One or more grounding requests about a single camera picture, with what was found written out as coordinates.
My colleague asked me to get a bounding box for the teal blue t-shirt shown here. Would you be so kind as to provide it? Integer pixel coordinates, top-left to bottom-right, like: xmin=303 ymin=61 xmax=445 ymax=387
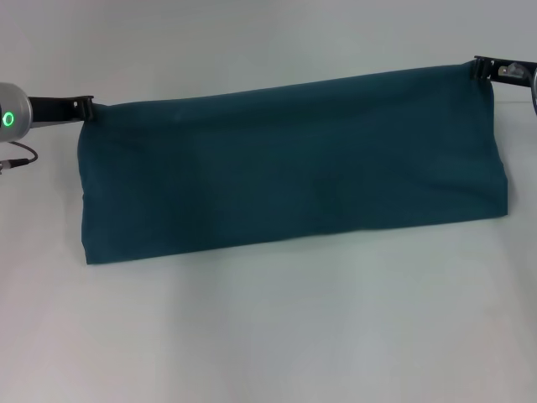
xmin=76 ymin=58 xmax=511 ymax=266

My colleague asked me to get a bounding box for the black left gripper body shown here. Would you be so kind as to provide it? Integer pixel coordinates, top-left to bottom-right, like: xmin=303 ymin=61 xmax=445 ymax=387
xmin=26 ymin=95 xmax=91 ymax=130

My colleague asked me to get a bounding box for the dark cable with connector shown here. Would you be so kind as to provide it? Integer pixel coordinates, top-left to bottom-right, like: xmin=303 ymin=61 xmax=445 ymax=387
xmin=0 ymin=140 xmax=39 ymax=175

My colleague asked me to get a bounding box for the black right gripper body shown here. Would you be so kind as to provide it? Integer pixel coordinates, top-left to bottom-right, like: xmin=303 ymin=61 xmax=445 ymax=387
xmin=487 ymin=57 xmax=537 ymax=90

